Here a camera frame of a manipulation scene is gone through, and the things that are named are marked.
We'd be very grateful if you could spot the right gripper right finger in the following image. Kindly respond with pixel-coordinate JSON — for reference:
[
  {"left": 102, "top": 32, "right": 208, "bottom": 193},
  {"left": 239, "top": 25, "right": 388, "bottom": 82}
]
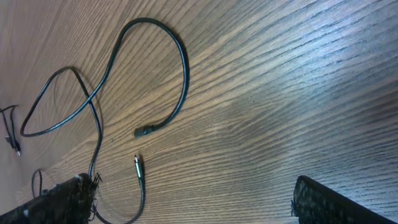
[{"left": 291, "top": 175, "right": 395, "bottom": 224}]

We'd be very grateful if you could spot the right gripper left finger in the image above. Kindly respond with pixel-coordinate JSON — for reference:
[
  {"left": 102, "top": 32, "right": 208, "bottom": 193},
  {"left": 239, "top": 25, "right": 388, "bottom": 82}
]
[{"left": 1, "top": 173, "right": 99, "bottom": 224}]

